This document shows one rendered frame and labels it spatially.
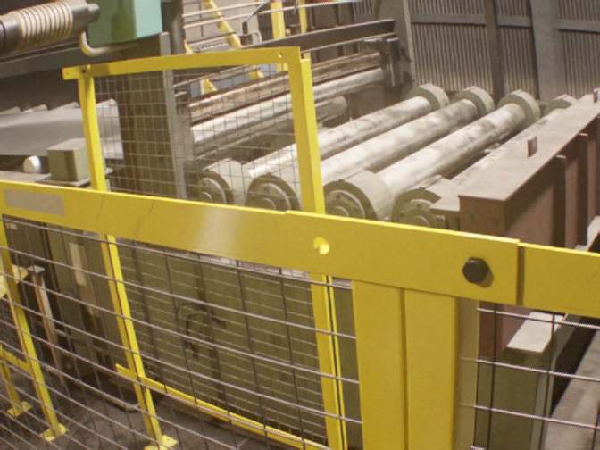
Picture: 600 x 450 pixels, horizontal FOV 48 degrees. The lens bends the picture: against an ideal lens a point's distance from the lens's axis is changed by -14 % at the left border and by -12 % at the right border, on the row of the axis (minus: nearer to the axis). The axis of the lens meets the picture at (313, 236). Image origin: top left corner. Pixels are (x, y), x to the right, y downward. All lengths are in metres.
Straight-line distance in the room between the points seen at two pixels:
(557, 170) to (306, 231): 2.38
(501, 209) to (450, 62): 10.16
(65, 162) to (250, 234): 3.33
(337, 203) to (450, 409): 2.23
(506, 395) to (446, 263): 2.24
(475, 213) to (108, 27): 1.76
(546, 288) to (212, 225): 0.32
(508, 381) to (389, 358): 2.12
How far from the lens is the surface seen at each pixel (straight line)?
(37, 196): 0.95
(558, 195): 3.00
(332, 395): 2.56
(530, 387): 2.74
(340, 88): 4.49
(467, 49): 12.30
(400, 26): 5.06
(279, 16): 6.23
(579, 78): 11.71
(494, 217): 2.39
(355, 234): 0.61
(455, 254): 0.57
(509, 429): 2.88
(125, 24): 3.14
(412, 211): 2.68
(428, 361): 0.63
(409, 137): 3.87
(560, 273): 0.55
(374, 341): 0.65
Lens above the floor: 2.05
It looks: 20 degrees down
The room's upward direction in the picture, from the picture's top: 6 degrees counter-clockwise
